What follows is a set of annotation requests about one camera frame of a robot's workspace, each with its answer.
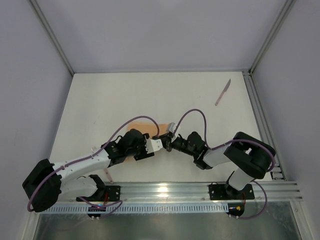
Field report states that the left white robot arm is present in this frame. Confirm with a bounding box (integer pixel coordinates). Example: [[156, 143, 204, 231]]
[[22, 129, 163, 213]]

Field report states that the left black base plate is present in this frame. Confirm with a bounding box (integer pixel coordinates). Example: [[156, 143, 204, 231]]
[[83, 185, 121, 202]]

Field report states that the aluminium mounting rail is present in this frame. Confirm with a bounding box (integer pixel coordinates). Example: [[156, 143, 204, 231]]
[[57, 181, 304, 204]]

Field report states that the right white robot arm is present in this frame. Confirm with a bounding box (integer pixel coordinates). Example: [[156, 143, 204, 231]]
[[159, 131, 276, 200]]

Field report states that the slotted grey cable duct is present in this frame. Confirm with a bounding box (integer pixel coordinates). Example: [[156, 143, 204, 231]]
[[42, 202, 228, 214]]

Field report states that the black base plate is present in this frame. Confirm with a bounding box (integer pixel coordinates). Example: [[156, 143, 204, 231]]
[[208, 183, 255, 201], [83, 185, 121, 202]]

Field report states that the controller board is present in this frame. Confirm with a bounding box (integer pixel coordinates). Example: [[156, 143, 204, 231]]
[[227, 204, 245, 219], [87, 205, 106, 221]]

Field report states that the peach cloth napkin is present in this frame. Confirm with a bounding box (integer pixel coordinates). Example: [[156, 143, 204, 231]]
[[126, 121, 173, 163]]

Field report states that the aluminium frame post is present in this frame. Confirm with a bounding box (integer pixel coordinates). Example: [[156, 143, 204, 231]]
[[248, 0, 296, 75], [27, 0, 75, 77]]

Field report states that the right aluminium frame post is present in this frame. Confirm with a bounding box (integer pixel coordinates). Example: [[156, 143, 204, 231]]
[[248, 0, 296, 75]]

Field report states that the pink-handled fork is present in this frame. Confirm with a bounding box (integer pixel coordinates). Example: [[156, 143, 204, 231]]
[[90, 144, 114, 184]]

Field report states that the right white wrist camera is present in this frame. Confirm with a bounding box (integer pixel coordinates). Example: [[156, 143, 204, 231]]
[[166, 122, 177, 133]]

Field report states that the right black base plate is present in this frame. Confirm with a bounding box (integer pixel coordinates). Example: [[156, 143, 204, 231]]
[[208, 183, 255, 201]]

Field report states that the right aluminium side rail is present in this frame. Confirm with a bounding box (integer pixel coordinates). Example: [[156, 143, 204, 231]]
[[242, 71, 287, 181]]

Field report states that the left controller board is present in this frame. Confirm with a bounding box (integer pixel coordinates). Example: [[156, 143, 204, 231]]
[[87, 205, 106, 221]]

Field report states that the right controller board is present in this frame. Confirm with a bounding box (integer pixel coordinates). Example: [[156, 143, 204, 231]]
[[227, 204, 245, 219]]

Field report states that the pink-handled table knife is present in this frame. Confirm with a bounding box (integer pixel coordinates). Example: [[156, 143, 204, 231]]
[[215, 79, 231, 106]]

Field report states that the left aluminium frame post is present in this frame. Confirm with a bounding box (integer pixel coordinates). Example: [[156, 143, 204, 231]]
[[27, 0, 75, 77]]

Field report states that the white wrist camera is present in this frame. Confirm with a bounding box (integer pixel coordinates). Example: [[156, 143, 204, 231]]
[[166, 122, 177, 133], [145, 138, 163, 154]]

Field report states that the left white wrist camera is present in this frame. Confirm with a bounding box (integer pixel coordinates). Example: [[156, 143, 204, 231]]
[[145, 138, 163, 154]]

